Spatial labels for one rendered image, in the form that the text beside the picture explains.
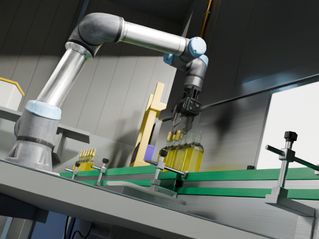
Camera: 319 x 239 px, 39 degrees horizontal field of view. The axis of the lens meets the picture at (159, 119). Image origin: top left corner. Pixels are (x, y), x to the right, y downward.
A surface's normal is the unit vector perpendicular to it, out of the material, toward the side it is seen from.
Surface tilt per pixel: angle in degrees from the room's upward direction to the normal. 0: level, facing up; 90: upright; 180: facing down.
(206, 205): 90
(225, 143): 90
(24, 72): 90
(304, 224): 90
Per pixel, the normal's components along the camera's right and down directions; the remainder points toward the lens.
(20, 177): 0.14, -0.23
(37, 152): 0.53, -0.43
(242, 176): -0.86, -0.35
